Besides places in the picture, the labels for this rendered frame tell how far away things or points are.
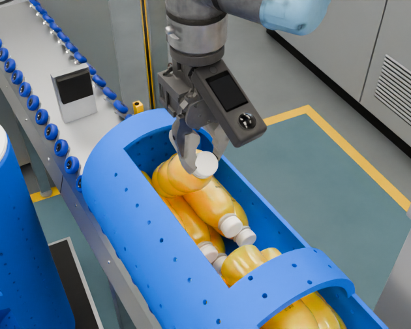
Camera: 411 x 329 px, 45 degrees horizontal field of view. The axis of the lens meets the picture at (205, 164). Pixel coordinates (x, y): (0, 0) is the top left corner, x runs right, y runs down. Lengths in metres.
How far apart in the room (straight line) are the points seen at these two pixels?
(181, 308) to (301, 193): 1.82
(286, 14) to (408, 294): 0.74
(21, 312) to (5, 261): 0.24
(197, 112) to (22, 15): 1.45
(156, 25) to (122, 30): 2.20
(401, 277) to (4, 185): 0.91
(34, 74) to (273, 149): 1.46
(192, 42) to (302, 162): 2.11
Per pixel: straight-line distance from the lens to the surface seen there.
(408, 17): 2.60
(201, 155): 0.76
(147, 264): 0.81
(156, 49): 1.64
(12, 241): 1.38
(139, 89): 3.16
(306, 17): 0.52
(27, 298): 1.56
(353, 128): 2.96
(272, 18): 0.53
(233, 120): 0.62
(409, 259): 1.07
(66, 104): 1.43
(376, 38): 2.78
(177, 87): 0.68
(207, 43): 0.62
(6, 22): 2.03
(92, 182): 0.95
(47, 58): 1.76
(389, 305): 1.20
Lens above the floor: 1.82
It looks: 44 degrees down
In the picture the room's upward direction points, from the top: straight up
